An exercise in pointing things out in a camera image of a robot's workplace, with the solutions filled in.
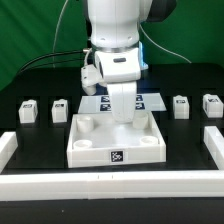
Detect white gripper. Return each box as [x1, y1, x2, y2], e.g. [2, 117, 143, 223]
[95, 49, 141, 123]

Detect white square tabletop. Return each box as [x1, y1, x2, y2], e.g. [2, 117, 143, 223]
[67, 111, 166, 168]

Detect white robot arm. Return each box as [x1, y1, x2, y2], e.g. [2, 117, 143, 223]
[81, 0, 177, 122]

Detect white sheet with tags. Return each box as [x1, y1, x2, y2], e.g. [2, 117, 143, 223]
[78, 93, 166, 114]

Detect black cable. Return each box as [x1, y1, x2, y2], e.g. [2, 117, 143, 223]
[18, 49, 93, 74]

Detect grey cable right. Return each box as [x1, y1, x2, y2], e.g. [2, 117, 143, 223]
[139, 24, 193, 64]

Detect grey cable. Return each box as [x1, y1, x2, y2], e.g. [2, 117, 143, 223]
[139, 24, 193, 64]
[51, 0, 70, 68]

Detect grey cable left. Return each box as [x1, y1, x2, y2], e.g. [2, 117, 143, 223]
[51, 0, 70, 68]

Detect white U-shaped obstacle wall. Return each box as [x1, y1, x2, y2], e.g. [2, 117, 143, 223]
[0, 125, 224, 202]

